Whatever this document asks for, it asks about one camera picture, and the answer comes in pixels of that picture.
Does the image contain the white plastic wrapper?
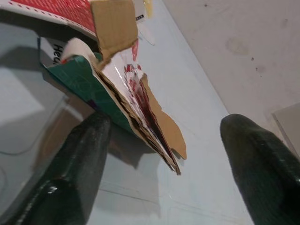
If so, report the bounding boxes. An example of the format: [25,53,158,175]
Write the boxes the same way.
[135,0,157,46]

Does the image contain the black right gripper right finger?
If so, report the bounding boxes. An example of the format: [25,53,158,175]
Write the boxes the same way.
[220,113,300,225]

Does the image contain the torn red white cardboard carton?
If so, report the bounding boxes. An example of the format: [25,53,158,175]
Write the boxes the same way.
[90,0,187,176]

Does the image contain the red white cardboard box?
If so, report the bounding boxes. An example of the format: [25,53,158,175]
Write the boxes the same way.
[0,0,99,42]

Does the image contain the green cardboard box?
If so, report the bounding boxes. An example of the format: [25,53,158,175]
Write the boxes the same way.
[37,37,150,143]

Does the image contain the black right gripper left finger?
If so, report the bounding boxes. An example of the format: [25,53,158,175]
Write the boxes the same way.
[7,112,111,225]

